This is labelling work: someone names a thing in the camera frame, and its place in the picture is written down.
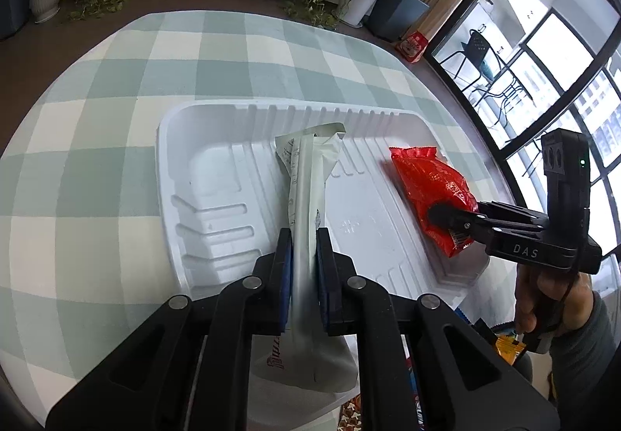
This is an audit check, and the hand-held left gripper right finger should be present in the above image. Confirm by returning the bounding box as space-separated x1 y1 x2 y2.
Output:
315 227 560 431

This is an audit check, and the person's right hand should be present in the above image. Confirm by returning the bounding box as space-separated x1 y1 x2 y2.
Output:
513 261 595 335

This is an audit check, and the red snack packet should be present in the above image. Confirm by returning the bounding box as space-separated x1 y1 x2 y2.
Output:
388 146 479 260

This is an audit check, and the white plastic tray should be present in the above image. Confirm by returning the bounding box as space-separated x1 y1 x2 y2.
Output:
155 99 491 431

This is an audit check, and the black metal chair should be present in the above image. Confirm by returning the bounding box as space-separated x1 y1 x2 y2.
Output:
439 28 534 122

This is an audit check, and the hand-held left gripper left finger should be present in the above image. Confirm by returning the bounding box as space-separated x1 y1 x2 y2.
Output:
46 227 294 431

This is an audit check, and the long orange snack packet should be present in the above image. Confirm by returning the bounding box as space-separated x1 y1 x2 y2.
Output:
494 333 528 365

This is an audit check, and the green checked tablecloth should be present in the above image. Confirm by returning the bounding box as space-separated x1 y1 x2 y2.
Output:
0 11 520 412

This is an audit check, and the black window frame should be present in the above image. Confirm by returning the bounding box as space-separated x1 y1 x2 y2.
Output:
427 0 621 296

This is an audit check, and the red printed bag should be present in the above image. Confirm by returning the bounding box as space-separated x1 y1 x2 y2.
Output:
397 30 429 65

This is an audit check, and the white snack packet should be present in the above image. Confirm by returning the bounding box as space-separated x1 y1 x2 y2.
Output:
247 122 361 394

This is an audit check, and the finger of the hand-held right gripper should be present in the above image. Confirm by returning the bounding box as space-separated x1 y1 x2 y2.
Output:
477 200 550 231
426 201 545 243

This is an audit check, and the blue snack packet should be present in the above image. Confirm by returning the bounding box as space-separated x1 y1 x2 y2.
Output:
404 348 427 431

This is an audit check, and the red-white strawberry print packet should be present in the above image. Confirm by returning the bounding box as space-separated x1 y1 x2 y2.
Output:
338 403 363 431

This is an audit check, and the person's right forearm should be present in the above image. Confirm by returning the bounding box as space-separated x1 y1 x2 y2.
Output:
547 290 621 431

